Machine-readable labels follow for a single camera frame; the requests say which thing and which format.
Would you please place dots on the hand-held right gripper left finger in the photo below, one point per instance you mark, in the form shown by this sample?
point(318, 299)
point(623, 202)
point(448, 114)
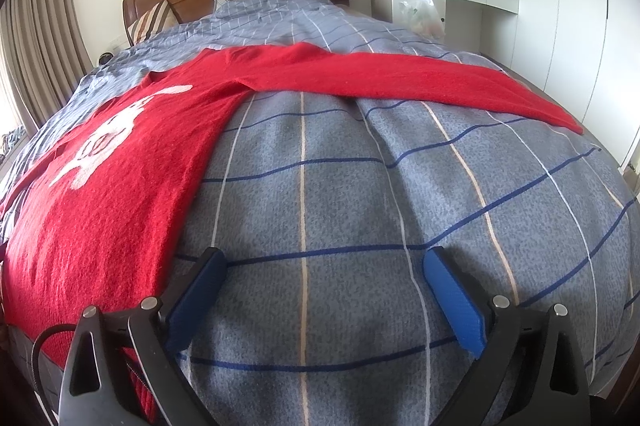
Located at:
point(196, 296)

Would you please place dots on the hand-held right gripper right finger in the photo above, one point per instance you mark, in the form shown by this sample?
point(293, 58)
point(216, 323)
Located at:
point(455, 301)

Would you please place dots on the red towel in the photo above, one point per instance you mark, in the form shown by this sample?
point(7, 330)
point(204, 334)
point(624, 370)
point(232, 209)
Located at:
point(125, 206)

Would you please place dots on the pile of clothes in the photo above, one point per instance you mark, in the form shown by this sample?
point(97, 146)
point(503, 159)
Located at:
point(11, 140)

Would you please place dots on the blue plaid duvet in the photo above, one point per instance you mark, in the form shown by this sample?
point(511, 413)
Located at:
point(350, 206)

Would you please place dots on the small round fan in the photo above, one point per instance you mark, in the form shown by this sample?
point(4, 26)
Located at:
point(105, 58)

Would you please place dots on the striped cushion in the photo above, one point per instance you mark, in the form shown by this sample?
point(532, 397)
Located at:
point(152, 21)

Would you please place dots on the translucent plastic bag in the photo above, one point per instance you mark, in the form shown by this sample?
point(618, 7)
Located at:
point(422, 14)

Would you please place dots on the white wardrobe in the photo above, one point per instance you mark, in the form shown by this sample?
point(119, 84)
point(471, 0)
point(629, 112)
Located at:
point(565, 31)

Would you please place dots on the beige curtain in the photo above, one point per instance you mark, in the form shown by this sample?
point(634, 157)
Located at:
point(40, 31)

